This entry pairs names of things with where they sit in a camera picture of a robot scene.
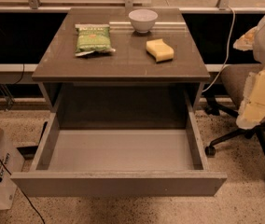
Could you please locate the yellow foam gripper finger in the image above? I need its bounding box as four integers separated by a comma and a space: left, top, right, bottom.
236, 69, 265, 130
233, 27, 257, 51

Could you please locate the yellow sponge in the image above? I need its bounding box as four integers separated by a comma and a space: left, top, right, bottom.
146, 39, 174, 63

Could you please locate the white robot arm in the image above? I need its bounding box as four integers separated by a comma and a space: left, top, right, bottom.
233, 16, 265, 129

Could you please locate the grey drawer cabinet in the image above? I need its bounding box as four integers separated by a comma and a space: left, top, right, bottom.
33, 8, 209, 130

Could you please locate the open grey top drawer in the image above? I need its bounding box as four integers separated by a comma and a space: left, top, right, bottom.
11, 88, 227, 197

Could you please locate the brown office chair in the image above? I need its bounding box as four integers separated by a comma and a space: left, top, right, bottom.
204, 63, 265, 157

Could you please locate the white ceramic bowl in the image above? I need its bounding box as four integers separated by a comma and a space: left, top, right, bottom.
129, 9, 158, 33

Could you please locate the green snack bag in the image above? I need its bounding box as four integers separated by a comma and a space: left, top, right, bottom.
75, 24, 115, 57

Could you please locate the white cardboard box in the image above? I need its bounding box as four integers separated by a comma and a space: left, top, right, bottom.
0, 131, 24, 210

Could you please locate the white cable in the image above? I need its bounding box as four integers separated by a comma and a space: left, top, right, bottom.
202, 7, 236, 94

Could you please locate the black floor cable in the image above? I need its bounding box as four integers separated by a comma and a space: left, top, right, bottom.
0, 125, 47, 224

